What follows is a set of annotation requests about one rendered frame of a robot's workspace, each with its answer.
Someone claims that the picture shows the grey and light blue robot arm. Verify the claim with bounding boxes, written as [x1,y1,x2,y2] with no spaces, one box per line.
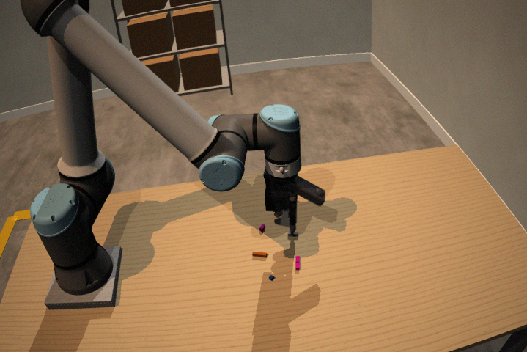
[20,0,301,296]

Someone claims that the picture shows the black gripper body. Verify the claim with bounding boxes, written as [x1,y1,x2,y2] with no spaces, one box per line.
[263,166,298,212]

